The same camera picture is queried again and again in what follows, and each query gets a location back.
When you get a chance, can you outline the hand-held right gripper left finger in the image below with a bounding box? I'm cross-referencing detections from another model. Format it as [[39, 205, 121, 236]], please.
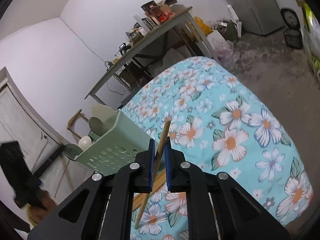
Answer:
[[27, 138, 157, 240]]

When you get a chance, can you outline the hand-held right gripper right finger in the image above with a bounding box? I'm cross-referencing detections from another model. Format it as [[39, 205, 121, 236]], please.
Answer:
[[164, 137, 292, 240]]

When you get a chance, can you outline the bundle of wooden chopsticks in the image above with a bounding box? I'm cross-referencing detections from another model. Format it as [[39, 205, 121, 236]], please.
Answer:
[[132, 171, 167, 212]]

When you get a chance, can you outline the single wooden chopstick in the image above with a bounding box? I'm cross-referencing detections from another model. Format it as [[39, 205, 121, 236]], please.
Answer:
[[134, 119, 172, 230]]

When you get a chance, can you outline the green plastic utensil holder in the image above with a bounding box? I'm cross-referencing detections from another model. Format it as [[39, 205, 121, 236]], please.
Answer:
[[75, 110, 157, 178]]

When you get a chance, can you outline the cream plastic ladle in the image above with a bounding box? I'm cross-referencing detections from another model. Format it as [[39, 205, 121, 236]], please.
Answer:
[[92, 104, 117, 133]]

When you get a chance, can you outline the white soup spoon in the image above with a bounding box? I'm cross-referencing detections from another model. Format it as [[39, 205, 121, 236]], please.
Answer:
[[78, 136, 92, 150]]

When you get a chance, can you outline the blue floral blanket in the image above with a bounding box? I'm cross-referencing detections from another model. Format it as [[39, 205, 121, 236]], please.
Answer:
[[121, 56, 314, 240]]

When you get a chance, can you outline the wooden chair with black seat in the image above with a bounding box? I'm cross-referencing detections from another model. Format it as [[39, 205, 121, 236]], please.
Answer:
[[67, 109, 89, 140]]

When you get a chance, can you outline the grey sack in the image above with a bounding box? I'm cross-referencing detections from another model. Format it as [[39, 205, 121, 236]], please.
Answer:
[[162, 49, 187, 64]]

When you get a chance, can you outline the orange plastic bag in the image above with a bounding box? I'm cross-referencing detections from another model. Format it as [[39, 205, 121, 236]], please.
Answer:
[[27, 191, 60, 227]]

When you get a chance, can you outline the clear jar with green contents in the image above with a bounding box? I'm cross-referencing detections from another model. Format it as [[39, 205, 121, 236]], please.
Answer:
[[129, 30, 143, 43]]

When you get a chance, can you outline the clear pink plastic bag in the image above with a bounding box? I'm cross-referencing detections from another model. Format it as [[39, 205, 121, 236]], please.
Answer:
[[207, 33, 235, 59]]

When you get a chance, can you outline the long wooden top table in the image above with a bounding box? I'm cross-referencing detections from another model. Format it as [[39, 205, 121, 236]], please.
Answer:
[[84, 6, 218, 103]]

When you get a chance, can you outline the black bulky object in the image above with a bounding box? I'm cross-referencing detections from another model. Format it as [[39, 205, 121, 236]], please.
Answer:
[[0, 141, 48, 208]]

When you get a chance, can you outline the white panel door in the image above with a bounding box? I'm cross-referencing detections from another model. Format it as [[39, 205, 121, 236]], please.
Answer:
[[0, 67, 62, 180]]

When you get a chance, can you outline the red oil bottle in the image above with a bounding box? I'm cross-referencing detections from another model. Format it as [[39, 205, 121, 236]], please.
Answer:
[[150, 4, 163, 18]]

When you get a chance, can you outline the dark printed box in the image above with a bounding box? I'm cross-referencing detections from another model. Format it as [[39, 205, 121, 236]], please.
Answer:
[[141, 0, 157, 12]]

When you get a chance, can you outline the white plastic panel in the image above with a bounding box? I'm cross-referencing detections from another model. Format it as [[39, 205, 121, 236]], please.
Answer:
[[227, 4, 242, 38]]

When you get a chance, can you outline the grey refrigerator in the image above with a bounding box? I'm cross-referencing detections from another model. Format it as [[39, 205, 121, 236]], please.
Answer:
[[231, 0, 285, 36]]

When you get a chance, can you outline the yellow green plastic bag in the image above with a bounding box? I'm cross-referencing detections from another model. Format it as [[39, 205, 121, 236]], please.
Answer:
[[300, 2, 320, 82]]

